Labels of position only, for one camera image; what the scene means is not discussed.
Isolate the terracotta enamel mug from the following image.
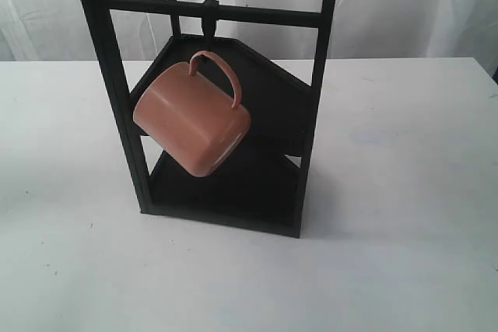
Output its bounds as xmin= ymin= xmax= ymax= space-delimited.
xmin=133 ymin=51 xmax=251 ymax=177

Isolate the white backdrop curtain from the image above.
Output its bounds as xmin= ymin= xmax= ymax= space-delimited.
xmin=1 ymin=0 xmax=497 ymax=71

